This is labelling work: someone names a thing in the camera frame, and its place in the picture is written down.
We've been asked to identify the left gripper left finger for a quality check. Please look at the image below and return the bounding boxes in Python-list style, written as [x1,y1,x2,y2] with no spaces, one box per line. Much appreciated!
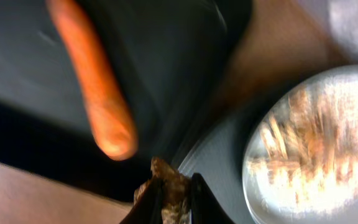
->
[120,179,163,224]

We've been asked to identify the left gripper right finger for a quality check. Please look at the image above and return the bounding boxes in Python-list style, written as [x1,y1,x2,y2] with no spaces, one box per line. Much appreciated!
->
[190,173,234,224]

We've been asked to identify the brown food scrap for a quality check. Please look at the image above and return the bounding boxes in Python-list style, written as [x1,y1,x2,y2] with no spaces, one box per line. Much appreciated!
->
[150,157,190,224]

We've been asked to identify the orange carrot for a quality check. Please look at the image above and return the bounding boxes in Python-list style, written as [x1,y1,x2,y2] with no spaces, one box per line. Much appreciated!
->
[47,0,137,161]

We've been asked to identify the grey plate with food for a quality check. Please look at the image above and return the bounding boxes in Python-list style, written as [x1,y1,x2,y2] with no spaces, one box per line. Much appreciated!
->
[242,65,358,223]

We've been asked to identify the clear plastic waste bin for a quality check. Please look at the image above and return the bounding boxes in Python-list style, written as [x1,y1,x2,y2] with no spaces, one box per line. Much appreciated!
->
[297,0,358,62]

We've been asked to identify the round black serving tray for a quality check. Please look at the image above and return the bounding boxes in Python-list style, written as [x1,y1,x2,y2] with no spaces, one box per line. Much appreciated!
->
[172,102,358,224]

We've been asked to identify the black rectangular tray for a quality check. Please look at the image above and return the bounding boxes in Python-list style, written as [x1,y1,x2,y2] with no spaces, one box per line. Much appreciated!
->
[0,0,251,202]

